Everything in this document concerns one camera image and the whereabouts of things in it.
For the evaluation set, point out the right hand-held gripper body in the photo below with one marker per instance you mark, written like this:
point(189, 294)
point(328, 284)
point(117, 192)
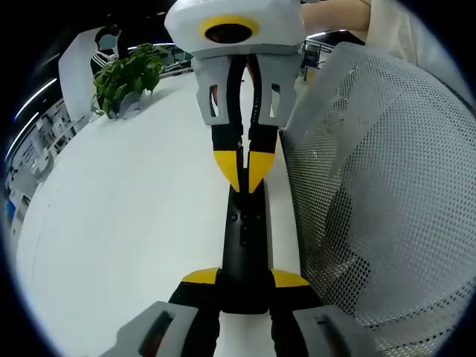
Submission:
point(234, 15)

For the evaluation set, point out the grey plant pot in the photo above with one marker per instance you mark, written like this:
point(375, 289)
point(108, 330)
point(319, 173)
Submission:
point(128, 106)

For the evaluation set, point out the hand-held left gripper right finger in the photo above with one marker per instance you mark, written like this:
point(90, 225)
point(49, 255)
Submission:
point(305, 331)

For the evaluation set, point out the grey mesh office chair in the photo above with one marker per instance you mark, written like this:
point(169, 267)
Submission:
point(372, 167)

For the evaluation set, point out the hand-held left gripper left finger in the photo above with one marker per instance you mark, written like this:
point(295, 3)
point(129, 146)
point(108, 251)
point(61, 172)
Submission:
point(186, 327)

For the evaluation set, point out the background display shelves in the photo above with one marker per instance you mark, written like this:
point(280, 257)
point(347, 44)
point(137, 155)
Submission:
point(41, 148)

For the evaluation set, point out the person's cream shirt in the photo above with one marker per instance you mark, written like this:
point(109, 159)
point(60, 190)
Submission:
point(401, 33)

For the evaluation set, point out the green leafy plant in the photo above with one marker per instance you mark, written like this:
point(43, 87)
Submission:
point(126, 74)

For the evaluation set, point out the black remote control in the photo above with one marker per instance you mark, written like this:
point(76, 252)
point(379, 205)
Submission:
point(245, 260)

